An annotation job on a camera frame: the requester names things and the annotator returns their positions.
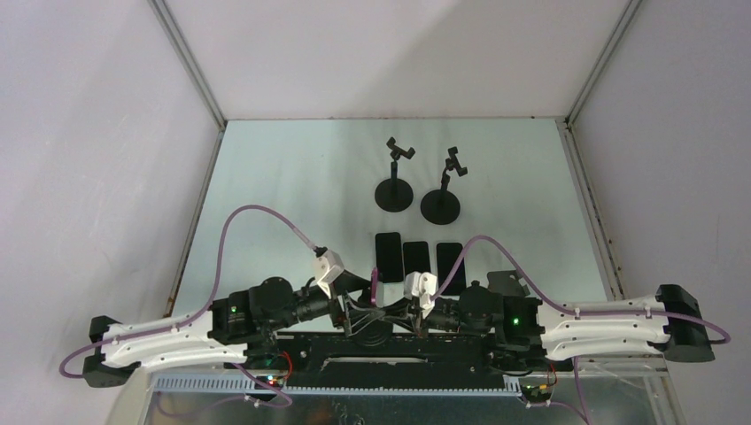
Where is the small circuit board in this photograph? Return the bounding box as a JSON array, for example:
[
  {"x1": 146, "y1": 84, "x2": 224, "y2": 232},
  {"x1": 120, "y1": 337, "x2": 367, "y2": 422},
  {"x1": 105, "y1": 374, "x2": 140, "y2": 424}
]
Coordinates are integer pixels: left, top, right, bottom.
[
  {"x1": 522, "y1": 384, "x2": 554, "y2": 406},
  {"x1": 254, "y1": 375, "x2": 285, "y2": 390}
]

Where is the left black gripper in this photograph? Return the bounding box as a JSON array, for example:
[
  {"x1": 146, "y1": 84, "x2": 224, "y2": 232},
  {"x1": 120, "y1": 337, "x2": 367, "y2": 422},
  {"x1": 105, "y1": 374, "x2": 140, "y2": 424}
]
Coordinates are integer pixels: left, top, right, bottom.
[{"x1": 270, "y1": 271, "x2": 386, "y2": 336}]

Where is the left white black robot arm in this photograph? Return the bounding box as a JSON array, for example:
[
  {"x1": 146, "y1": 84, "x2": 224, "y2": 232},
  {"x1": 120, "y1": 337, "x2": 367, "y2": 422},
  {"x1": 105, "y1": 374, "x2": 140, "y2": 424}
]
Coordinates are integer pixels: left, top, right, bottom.
[{"x1": 81, "y1": 276, "x2": 345, "y2": 388}]

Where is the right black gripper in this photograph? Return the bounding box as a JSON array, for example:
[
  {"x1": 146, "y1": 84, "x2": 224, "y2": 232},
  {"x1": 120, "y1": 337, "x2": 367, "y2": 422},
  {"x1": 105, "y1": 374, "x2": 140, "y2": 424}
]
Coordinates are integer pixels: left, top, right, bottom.
[{"x1": 383, "y1": 297, "x2": 490, "y2": 340}]

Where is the right small circuit board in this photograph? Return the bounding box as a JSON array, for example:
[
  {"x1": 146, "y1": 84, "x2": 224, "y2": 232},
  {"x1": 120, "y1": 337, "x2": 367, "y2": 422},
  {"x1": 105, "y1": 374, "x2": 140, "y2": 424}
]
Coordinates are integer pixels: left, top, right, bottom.
[{"x1": 522, "y1": 384, "x2": 554, "y2": 406}]

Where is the black front mounting rail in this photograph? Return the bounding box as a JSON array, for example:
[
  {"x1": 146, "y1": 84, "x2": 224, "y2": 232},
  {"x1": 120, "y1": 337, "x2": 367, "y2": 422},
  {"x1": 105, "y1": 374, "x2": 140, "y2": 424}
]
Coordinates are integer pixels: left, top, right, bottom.
[{"x1": 222, "y1": 331, "x2": 577, "y2": 393}]

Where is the left small circuit board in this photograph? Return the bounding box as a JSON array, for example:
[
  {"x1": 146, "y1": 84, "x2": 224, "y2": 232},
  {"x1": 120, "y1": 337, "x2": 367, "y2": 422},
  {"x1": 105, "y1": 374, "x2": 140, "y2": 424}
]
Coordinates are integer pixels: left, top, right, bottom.
[{"x1": 254, "y1": 375, "x2": 285, "y2": 390}]

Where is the brown base phone stand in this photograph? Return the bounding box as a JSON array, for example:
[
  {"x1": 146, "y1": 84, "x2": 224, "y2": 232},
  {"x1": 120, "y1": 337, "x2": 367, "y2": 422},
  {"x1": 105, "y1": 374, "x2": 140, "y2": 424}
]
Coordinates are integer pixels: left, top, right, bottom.
[{"x1": 486, "y1": 270, "x2": 530, "y2": 298}]

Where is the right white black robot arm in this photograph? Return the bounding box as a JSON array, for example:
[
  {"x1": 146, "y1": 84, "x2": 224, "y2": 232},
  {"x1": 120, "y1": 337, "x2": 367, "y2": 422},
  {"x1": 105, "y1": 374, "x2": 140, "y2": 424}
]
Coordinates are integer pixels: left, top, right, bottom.
[{"x1": 402, "y1": 273, "x2": 716, "y2": 370}]

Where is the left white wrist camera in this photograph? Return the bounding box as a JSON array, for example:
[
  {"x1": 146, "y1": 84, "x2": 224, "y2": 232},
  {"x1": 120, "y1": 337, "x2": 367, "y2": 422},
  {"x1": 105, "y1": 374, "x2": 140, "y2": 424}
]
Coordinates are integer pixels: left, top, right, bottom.
[{"x1": 313, "y1": 246, "x2": 345, "y2": 299}]

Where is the teal blue phone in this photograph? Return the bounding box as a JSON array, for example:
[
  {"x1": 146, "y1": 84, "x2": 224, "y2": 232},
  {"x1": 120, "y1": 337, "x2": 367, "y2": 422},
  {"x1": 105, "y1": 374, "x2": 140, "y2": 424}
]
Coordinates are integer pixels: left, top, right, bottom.
[{"x1": 375, "y1": 232, "x2": 404, "y2": 283}]

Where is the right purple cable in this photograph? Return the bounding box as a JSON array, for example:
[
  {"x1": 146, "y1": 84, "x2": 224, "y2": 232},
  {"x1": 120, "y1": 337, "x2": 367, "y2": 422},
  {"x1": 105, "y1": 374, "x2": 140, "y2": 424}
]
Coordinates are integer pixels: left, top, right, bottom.
[{"x1": 434, "y1": 235, "x2": 732, "y2": 425}]

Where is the black phone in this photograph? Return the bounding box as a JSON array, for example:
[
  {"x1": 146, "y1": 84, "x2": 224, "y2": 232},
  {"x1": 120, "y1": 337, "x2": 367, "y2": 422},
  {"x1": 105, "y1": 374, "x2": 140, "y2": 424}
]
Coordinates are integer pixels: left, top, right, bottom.
[
  {"x1": 402, "y1": 241, "x2": 431, "y2": 276},
  {"x1": 436, "y1": 242, "x2": 467, "y2": 297}
]

